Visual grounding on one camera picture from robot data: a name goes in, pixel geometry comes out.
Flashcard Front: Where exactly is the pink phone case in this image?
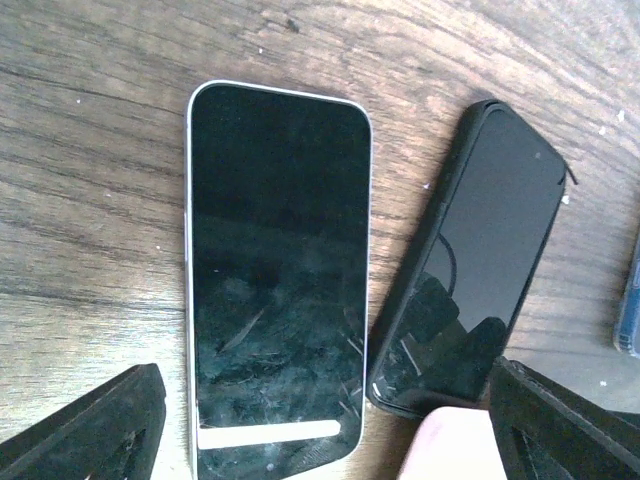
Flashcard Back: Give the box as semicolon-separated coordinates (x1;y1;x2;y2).
398;406;506;480

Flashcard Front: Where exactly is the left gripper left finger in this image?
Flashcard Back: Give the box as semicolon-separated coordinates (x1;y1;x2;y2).
1;363;166;479

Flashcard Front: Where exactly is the clear magsafe phone case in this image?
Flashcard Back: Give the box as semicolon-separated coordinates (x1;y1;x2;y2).
613;242;639;358

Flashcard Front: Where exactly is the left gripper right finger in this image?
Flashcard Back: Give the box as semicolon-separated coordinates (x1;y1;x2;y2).
489;357;639;479

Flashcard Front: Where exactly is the white silver smartphone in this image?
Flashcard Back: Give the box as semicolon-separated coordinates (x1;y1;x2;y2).
184;80;373;479

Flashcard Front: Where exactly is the black phone case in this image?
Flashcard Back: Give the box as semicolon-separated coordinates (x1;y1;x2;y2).
366;99;573;418

